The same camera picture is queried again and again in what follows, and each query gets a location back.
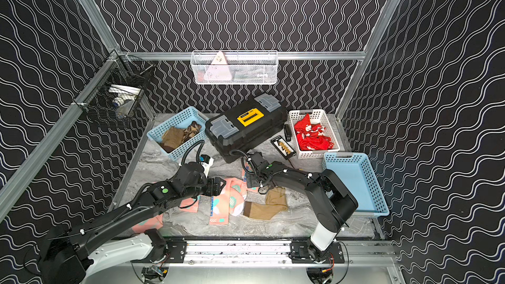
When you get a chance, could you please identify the pink patterned sock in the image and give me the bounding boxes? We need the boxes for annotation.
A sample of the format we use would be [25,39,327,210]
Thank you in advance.
[241,160,259,193]

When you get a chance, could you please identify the pink dotted sock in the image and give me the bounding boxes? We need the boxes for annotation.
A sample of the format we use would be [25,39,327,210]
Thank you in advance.
[179,177,249,226]

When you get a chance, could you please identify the red santa sock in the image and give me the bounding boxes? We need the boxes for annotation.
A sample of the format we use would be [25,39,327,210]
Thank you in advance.
[294,114,325,137]

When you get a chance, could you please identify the tan argyle sock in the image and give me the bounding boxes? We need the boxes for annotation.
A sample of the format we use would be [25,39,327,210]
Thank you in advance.
[182,121,202,143]

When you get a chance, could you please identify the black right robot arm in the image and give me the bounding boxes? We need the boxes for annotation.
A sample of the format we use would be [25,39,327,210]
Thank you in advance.
[242,152,358,263]

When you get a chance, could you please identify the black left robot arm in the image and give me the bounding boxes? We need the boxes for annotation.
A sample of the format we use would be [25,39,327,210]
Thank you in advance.
[38,162,226,283]

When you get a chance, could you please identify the white perforated plastic basket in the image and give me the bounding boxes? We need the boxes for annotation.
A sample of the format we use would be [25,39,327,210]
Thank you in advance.
[288,109,341,159]

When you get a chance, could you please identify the right light blue basket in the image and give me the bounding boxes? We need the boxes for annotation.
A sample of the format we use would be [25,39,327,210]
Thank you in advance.
[322,152,390,217]

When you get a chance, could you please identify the black board yellow connectors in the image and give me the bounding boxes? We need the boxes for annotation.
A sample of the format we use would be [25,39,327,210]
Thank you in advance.
[270,135,297,160]

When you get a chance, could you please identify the tan plain sock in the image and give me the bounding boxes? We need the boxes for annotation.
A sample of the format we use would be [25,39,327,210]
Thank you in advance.
[243,187,288,220]

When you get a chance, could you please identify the black stapler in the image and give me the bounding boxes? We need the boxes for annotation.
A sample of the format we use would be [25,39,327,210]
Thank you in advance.
[284,124,292,142]

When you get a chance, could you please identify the pink sock left edge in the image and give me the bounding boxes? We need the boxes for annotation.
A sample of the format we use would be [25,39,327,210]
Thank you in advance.
[132,214,163,234]

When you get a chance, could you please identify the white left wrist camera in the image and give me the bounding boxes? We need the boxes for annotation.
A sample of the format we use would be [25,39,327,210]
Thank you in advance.
[198,155,214,177]

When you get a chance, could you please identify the black toolbox yellow handle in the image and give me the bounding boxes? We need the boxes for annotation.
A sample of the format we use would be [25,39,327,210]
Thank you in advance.
[205,93,288,164]

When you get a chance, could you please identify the clear wall-mounted basket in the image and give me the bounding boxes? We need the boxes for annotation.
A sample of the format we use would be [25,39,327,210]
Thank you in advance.
[190,50,279,85]

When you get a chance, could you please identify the black wire wall basket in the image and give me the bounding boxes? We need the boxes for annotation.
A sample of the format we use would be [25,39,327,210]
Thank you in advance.
[79,55,156,129]

